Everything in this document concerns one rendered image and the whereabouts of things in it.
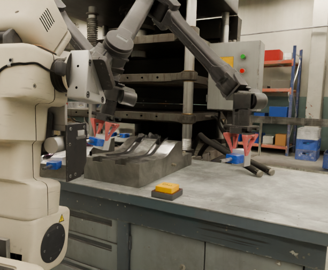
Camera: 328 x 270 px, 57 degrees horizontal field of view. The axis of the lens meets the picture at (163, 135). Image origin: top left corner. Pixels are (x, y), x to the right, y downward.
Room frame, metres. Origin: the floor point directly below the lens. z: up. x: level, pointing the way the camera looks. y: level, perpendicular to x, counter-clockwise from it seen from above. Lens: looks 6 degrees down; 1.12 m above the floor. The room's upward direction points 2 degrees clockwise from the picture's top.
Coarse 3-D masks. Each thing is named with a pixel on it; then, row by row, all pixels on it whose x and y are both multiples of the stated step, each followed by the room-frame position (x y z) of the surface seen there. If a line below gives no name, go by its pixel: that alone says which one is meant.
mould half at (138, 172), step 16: (128, 144) 1.40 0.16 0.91; (144, 144) 1.37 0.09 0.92; (176, 144) 1.34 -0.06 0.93; (112, 160) 1.12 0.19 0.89; (144, 160) 1.13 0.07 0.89; (160, 160) 1.20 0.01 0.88; (176, 160) 1.34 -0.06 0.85; (96, 176) 1.15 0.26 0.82; (112, 176) 1.12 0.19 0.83; (128, 176) 1.08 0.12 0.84; (144, 176) 1.10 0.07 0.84; (160, 176) 1.21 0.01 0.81
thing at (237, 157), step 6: (234, 150) 1.01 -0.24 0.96; (240, 150) 1.00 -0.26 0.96; (228, 156) 0.98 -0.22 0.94; (234, 156) 0.96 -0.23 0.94; (240, 156) 0.97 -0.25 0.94; (246, 156) 0.99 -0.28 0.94; (222, 162) 0.94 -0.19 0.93; (228, 162) 0.98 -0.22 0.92; (234, 162) 0.96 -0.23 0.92; (240, 162) 0.97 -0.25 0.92; (246, 162) 0.99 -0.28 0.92
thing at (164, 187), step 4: (160, 184) 0.99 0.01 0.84; (164, 184) 0.99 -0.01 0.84; (168, 184) 0.99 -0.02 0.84; (172, 184) 0.99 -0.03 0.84; (176, 184) 0.99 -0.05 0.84; (156, 188) 0.97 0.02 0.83; (160, 188) 0.97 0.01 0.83; (164, 188) 0.96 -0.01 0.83; (168, 188) 0.95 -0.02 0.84; (172, 188) 0.95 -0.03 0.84; (176, 188) 0.98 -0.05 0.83; (168, 192) 0.95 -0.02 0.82; (172, 192) 0.95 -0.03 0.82
